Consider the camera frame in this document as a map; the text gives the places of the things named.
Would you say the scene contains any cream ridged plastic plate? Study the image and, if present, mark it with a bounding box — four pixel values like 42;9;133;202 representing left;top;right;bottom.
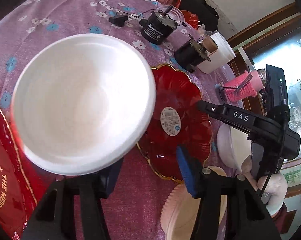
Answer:
160;165;228;240

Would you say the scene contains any red scalloped plastic plate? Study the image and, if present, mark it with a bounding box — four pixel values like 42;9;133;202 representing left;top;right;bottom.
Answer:
137;64;213;183

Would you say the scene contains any white foam bowl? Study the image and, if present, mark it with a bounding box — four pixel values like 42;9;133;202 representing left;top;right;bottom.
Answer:
217;124;252;173
11;34;156;176

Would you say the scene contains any white gloved right hand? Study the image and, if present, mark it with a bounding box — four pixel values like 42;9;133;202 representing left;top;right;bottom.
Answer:
236;154;289;217

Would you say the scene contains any pink sleeved thermos bottle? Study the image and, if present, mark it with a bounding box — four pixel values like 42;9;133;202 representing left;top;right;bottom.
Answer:
218;69;266;102

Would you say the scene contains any red wedding gift box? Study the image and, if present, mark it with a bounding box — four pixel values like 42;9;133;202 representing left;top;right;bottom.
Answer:
0;109;37;239

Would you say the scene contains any white plastic jar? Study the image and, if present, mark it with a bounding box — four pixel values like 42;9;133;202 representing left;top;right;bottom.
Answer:
197;31;236;74

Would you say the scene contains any red plastic bag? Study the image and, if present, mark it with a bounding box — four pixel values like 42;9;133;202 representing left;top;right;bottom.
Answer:
157;0;199;30

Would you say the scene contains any black cylindrical motor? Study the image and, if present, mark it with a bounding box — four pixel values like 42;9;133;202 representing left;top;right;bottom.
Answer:
139;5;180;45

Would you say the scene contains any black power adapter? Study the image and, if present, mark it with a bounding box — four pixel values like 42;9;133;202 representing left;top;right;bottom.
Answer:
109;15;128;28

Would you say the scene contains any purple floral tablecloth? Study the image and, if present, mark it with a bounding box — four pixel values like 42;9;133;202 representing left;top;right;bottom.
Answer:
0;0;194;239

